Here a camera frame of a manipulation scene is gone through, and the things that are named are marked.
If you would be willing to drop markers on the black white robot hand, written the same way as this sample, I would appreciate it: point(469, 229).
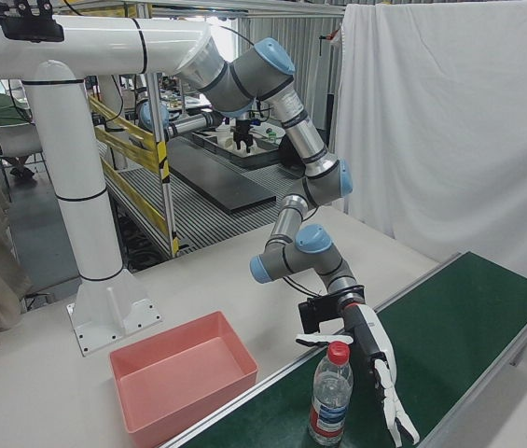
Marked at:
point(375, 340)

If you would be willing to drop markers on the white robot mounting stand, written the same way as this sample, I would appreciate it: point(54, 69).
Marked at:
point(81, 186)

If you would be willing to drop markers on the green conveyor belt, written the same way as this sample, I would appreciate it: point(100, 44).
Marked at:
point(454, 336)

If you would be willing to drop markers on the yellow safety fence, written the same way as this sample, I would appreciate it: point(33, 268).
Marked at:
point(128, 135)

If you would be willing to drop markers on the white chair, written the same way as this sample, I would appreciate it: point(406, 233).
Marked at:
point(18, 140)

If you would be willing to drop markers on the black flat board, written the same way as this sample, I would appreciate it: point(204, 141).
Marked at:
point(226, 186)

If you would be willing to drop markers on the black gripper of background arm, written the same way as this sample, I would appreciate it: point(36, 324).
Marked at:
point(243, 135)

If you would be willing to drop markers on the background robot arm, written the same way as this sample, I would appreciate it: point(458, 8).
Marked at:
point(188, 123)

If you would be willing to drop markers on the pink plastic basket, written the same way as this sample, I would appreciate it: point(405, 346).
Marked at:
point(174, 373)

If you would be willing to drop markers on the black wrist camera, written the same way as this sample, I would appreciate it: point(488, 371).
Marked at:
point(316, 315)

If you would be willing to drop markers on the grey parts tray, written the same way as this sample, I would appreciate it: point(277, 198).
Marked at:
point(258, 156)

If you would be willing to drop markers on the black camera on stand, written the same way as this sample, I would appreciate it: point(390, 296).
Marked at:
point(30, 28)

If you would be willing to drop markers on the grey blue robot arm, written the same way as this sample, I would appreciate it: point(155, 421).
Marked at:
point(244, 79)

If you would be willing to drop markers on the white cloth backdrop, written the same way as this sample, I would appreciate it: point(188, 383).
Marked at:
point(454, 140)

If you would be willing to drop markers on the clear water bottle red cap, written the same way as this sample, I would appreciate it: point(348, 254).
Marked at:
point(330, 396)

